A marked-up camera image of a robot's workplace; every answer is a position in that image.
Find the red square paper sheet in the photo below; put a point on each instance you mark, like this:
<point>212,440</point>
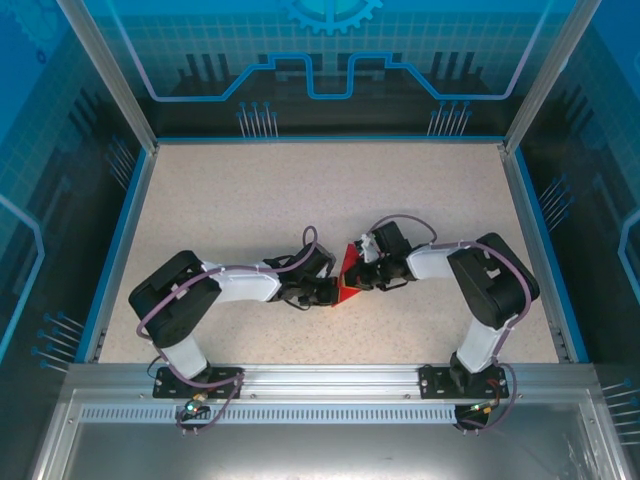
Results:
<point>349,267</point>

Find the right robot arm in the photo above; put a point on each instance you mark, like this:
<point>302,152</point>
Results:
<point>500,290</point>

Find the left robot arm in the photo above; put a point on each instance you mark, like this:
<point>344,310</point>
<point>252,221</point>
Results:
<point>165,320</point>

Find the steel sheet tray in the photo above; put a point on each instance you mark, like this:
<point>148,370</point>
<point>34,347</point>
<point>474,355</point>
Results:
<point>320,455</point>

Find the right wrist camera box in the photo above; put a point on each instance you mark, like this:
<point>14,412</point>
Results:
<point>370,250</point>

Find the aluminium extrusion rail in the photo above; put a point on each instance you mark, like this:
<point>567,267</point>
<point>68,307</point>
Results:
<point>330,380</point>

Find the blue edged side rail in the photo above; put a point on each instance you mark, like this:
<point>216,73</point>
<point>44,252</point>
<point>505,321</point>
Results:
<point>124,250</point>
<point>540,250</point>

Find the aluminium frame post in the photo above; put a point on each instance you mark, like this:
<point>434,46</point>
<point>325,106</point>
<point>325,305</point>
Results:
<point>111,75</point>
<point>550,75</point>

